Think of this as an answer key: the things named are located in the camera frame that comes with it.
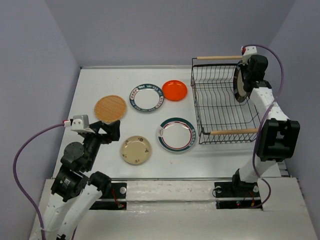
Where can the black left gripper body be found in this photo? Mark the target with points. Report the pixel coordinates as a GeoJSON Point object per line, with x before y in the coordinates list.
{"type": "Point", "coordinates": [93, 141]}

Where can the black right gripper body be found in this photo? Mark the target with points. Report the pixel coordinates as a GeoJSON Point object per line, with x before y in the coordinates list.
{"type": "Point", "coordinates": [246, 72]}

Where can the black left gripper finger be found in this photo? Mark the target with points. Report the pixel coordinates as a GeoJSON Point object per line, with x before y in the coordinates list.
{"type": "Point", "coordinates": [103, 125]}
{"type": "Point", "coordinates": [113, 132]}

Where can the woven bamboo plate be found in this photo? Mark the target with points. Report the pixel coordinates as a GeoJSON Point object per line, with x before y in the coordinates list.
{"type": "Point", "coordinates": [110, 108]}

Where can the dark rimmed ceramic plate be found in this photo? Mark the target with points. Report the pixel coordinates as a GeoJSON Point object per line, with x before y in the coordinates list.
{"type": "Point", "coordinates": [242, 82]}

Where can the cream patterned plate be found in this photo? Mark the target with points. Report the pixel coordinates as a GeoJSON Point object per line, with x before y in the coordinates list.
{"type": "Point", "coordinates": [136, 150]}

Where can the white plate blue lettered rim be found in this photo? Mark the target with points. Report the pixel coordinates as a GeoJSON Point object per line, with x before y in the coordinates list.
{"type": "Point", "coordinates": [146, 98]}

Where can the white plate green red rim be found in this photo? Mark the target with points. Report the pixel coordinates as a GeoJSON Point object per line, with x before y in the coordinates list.
{"type": "Point", "coordinates": [176, 135]}

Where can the orange plastic plate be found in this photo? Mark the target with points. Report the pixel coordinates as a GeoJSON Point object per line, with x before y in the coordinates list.
{"type": "Point", "coordinates": [174, 90]}

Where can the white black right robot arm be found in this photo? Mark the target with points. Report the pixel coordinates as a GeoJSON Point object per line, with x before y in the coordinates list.
{"type": "Point", "coordinates": [241, 163]}

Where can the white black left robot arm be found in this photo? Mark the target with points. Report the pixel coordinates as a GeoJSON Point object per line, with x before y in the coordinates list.
{"type": "Point", "coordinates": [72, 192]}

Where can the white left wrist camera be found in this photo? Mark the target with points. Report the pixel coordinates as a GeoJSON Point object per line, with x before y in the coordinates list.
{"type": "Point", "coordinates": [79, 124]}

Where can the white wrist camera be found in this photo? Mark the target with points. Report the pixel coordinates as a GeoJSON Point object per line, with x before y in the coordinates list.
{"type": "Point", "coordinates": [247, 52]}
{"type": "Point", "coordinates": [79, 124]}

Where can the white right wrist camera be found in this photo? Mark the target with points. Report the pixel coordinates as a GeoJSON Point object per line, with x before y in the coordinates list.
{"type": "Point", "coordinates": [247, 52]}

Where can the black wire dish rack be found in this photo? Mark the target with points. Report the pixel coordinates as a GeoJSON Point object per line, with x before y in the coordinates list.
{"type": "Point", "coordinates": [220, 118]}

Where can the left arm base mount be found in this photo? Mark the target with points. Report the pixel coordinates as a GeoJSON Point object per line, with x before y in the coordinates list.
{"type": "Point", "coordinates": [114, 200]}

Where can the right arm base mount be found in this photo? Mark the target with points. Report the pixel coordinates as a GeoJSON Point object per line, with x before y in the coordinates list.
{"type": "Point", "coordinates": [230, 197]}

